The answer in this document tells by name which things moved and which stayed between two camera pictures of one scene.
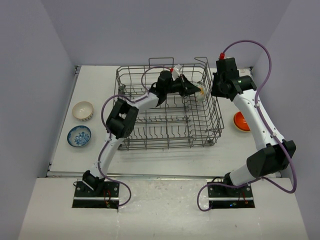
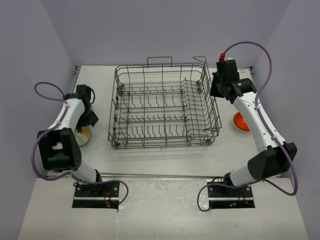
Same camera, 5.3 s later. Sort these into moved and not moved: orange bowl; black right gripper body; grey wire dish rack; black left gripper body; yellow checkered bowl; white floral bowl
Moved: black left gripper body; white floral bowl
Not moved: yellow checkered bowl; grey wire dish rack; black right gripper body; orange bowl
